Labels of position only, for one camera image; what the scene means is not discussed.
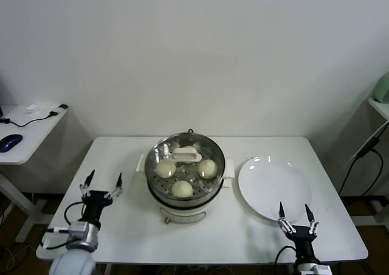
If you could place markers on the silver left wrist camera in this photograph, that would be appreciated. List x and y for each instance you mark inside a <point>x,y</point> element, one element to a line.
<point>79,230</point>

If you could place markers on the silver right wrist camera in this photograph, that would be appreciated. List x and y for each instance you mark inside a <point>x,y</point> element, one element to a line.
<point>308,269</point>

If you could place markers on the small black desk device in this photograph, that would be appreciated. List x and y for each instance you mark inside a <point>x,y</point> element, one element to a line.
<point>62,106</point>

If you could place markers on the pale green appliance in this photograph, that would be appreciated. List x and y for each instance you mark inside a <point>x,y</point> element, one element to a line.
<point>381,89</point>

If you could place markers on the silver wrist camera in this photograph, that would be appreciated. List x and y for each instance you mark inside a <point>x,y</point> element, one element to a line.
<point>308,269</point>
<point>79,230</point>

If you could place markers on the stainless steel steamer basket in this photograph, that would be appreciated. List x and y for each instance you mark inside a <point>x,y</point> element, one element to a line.
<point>182,202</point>

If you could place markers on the white round plate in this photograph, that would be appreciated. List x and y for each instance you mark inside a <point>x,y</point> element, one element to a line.
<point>267,186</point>

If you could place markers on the white steamed baozi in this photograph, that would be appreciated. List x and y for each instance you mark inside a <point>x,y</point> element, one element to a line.
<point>207,169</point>
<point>182,189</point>
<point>165,169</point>

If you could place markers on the white side desk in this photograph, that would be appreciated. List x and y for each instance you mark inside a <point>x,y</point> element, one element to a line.
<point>33,141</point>

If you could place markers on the white electric cooker base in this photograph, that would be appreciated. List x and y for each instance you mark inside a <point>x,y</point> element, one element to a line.
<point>182,215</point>

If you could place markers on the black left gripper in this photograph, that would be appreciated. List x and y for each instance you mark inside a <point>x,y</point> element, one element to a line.
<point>95,202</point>

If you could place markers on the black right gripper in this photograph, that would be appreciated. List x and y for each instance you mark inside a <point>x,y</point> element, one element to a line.
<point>304,240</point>

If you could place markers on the blue computer mouse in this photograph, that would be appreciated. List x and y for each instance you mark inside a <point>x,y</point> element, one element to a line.
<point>10,142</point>

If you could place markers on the dark monitor edge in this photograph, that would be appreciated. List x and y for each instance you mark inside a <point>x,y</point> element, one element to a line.
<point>1,104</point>

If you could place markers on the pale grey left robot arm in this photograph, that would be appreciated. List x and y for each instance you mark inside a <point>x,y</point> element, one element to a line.
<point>73,261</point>

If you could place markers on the small white desk object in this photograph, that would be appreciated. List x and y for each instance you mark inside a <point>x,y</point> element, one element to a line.
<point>32,108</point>

